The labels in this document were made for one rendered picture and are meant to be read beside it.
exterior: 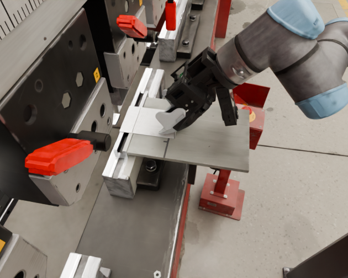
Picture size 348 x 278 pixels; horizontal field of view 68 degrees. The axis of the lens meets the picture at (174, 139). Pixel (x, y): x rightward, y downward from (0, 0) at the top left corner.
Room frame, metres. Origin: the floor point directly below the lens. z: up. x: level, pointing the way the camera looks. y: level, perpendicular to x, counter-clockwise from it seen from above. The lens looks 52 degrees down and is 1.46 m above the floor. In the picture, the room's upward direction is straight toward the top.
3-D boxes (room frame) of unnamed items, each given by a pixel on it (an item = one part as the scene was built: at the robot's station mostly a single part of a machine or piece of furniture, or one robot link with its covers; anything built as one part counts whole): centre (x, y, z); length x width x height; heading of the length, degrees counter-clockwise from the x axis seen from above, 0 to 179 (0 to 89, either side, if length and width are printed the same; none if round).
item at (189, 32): (1.01, -0.06, 0.89); 0.30 x 0.05 x 0.03; 170
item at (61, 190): (0.20, 0.14, 1.26); 0.15 x 0.09 x 0.17; 170
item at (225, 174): (0.70, -0.26, 0.39); 0.05 x 0.05 x 0.54; 72
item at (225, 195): (0.70, -0.26, 0.13); 0.10 x 0.10 x 0.01; 72
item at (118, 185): (0.48, 0.09, 0.92); 0.39 x 0.06 x 0.10; 170
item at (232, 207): (0.69, -0.29, 0.06); 0.25 x 0.20 x 0.12; 72
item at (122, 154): (0.43, 0.10, 0.98); 0.20 x 0.03 x 0.03; 170
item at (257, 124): (0.70, -0.26, 0.75); 0.20 x 0.16 x 0.18; 162
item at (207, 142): (0.39, -0.04, 1.00); 0.26 x 0.18 x 0.01; 80
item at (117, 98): (0.42, 0.10, 1.13); 0.10 x 0.02 x 0.10; 170
